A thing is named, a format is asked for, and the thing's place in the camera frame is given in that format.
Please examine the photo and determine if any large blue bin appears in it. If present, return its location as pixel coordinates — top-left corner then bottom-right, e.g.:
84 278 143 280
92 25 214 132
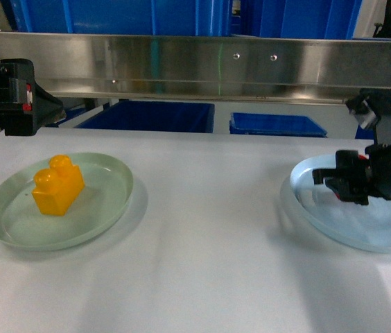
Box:
241 0 362 40
10 0 232 37

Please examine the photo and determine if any stainless steel shelf rail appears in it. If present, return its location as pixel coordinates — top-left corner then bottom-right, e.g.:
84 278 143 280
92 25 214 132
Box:
0 32 391 104

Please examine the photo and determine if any small blue bin lower centre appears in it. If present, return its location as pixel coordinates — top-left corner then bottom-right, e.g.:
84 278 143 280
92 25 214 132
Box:
229 112 327 138

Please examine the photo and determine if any large blue bin upper centre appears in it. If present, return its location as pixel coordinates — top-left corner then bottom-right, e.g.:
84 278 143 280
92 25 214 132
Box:
241 0 362 40

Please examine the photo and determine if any light blue round plate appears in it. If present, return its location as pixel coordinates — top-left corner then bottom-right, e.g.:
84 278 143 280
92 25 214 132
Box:
280 155 391 253

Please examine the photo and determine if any blue bin lower left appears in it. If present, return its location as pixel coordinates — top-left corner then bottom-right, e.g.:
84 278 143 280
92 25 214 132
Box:
77 101 215 133

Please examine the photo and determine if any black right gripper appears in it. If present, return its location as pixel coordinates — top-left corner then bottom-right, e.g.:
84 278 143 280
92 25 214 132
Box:
312 144 391 205

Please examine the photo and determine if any yellow toy block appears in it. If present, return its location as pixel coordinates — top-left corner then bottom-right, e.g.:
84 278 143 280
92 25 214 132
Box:
32 155 85 216

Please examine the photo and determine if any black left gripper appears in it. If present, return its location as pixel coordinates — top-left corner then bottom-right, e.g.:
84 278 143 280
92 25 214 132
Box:
0 59 64 136

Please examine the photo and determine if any large blue bin upper left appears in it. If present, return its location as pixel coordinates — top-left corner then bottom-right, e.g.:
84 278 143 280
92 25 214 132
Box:
10 0 232 37

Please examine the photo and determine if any light green round plate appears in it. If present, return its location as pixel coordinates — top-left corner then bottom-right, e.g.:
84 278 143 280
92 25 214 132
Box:
0 153 134 251

